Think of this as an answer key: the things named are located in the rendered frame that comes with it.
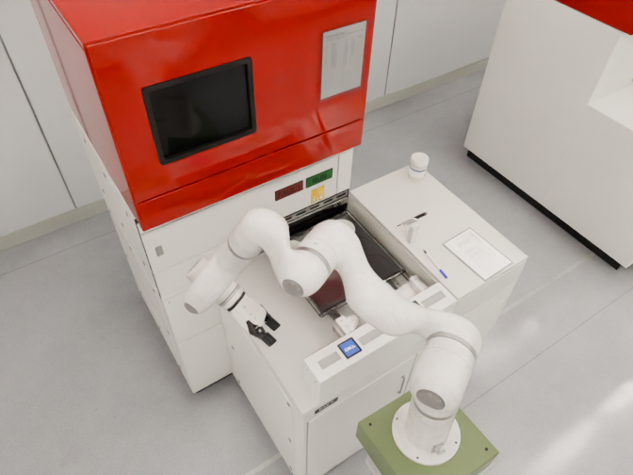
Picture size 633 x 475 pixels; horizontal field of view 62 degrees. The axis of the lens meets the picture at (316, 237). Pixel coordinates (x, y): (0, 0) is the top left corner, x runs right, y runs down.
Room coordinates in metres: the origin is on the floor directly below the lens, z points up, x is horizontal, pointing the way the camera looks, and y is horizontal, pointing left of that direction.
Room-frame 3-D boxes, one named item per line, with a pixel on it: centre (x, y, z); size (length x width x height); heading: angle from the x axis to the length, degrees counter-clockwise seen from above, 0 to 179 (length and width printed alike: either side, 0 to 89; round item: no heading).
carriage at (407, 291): (1.03, -0.24, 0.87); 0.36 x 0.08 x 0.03; 125
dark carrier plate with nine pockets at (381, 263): (1.24, -0.07, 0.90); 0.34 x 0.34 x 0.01; 35
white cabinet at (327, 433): (1.20, -0.20, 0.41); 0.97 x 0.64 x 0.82; 125
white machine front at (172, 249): (1.32, 0.22, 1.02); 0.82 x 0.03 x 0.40; 125
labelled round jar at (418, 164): (1.64, -0.40, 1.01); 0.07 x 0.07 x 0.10
